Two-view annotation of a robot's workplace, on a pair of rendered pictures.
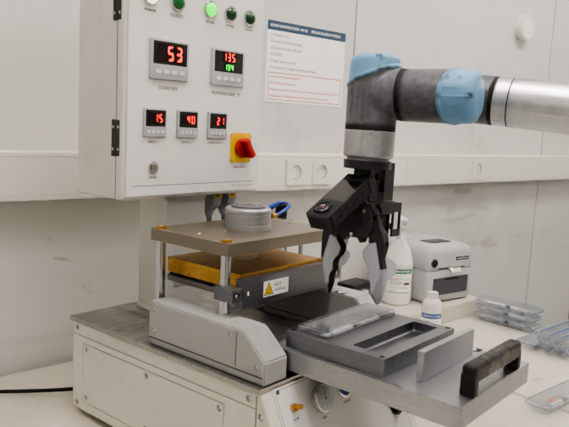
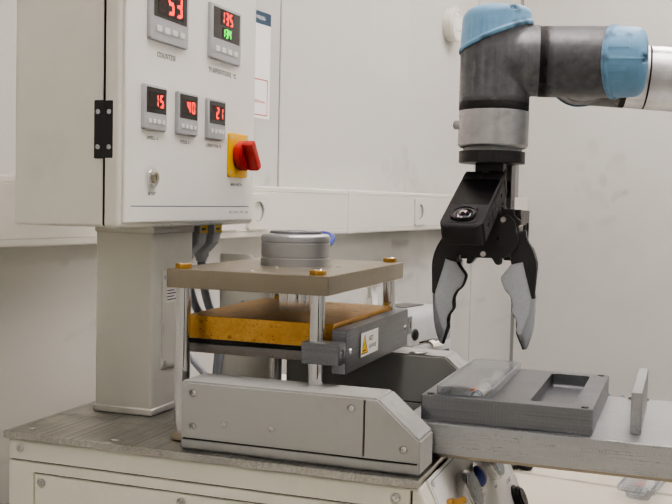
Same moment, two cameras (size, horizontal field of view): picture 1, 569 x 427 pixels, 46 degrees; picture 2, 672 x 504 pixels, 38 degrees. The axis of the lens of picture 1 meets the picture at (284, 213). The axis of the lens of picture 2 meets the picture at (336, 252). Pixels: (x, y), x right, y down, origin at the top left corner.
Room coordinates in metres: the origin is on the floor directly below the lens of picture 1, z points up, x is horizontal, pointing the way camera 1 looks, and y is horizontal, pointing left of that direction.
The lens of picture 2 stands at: (0.06, 0.40, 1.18)
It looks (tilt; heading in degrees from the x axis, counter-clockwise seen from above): 3 degrees down; 340
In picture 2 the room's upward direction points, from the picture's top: 1 degrees clockwise
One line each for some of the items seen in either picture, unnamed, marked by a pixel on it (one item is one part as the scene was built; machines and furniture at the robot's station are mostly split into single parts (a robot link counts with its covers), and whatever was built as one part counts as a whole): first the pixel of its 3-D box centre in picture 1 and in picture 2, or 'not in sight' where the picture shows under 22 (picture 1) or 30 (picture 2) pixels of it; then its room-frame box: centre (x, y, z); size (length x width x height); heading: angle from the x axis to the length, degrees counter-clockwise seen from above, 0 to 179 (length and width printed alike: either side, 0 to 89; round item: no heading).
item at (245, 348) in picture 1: (213, 336); (304, 421); (0.96, 0.10, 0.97); 0.25 x 0.05 x 0.07; 50
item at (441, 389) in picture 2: (348, 324); (481, 382); (0.98, -0.11, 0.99); 0.18 x 0.06 x 0.02; 140
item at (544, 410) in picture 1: (559, 397); (648, 479); (1.30, -0.58, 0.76); 0.18 x 0.06 x 0.02; 131
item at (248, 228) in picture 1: (241, 238); (276, 284); (1.15, 0.07, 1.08); 0.31 x 0.24 x 0.13; 140
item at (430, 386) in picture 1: (399, 352); (566, 410); (0.92, -0.17, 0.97); 0.30 x 0.22 x 0.08; 50
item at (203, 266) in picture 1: (250, 252); (298, 302); (1.12, 0.06, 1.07); 0.22 x 0.17 x 0.10; 140
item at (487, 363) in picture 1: (492, 365); not in sight; (0.83, -0.28, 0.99); 0.15 x 0.02 x 0.04; 140
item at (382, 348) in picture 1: (372, 336); (520, 395); (0.95, -0.14, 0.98); 0.20 x 0.17 x 0.03; 140
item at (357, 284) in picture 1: (354, 293); not in sight; (1.81, -0.21, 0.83); 0.09 x 0.06 x 0.07; 139
